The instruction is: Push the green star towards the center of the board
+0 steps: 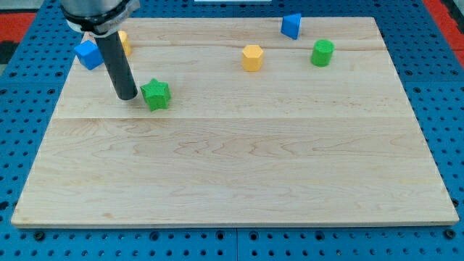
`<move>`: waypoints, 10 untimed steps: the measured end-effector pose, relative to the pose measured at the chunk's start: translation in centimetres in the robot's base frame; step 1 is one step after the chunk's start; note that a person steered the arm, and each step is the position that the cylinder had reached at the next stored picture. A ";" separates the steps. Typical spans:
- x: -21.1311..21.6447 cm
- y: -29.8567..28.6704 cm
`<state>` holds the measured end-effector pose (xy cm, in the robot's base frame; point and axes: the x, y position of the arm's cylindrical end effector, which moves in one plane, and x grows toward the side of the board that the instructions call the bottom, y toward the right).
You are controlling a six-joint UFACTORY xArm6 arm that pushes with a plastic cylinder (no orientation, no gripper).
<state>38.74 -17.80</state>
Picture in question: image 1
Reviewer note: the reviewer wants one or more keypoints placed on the green star block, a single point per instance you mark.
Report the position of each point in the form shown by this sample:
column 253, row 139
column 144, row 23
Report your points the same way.
column 156, row 94

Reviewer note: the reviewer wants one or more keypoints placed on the light wooden board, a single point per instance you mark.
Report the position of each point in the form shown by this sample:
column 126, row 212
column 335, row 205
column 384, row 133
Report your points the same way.
column 291, row 145

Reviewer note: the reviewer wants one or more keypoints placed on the yellow hexagon block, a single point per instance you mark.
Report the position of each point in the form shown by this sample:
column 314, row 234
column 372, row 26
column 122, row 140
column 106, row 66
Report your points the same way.
column 252, row 58

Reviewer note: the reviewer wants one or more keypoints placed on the blue triangular prism block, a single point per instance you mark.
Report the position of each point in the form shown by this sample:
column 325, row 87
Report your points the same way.
column 290, row 25

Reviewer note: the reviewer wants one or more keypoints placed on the green cylinder block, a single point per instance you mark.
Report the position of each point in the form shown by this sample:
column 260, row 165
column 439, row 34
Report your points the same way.
column 322, row 52

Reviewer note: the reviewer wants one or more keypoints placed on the yellow block behind rod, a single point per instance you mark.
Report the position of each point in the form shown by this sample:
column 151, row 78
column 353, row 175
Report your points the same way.
column 125, row 42

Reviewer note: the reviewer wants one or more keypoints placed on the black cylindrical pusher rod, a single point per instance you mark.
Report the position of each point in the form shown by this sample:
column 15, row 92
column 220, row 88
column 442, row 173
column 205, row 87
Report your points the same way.
column 117, row 66

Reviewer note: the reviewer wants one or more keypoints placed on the blue cube block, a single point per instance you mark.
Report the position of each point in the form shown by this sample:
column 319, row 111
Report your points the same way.
column 88, row 54

